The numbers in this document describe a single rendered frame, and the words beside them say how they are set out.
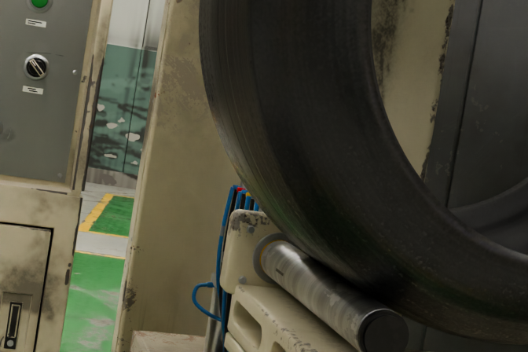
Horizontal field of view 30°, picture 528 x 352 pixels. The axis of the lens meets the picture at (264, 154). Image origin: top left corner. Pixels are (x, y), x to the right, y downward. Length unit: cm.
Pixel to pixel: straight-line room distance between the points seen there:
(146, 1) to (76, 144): 850
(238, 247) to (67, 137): 47
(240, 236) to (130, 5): 892
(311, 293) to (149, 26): 916
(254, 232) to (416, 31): 31
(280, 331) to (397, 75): 39
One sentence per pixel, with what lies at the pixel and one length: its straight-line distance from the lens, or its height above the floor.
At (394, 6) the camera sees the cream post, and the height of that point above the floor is 122.
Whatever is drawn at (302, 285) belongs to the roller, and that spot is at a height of 90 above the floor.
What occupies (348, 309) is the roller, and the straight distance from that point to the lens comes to 88.
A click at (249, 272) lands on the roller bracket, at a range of 116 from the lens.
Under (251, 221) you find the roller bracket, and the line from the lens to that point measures 115.
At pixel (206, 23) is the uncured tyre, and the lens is 96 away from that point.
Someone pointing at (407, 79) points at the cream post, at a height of 113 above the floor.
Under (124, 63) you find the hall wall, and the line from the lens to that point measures 1000.
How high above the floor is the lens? 108
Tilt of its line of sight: 3 degrees down
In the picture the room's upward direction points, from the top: 9 degrees clockwise
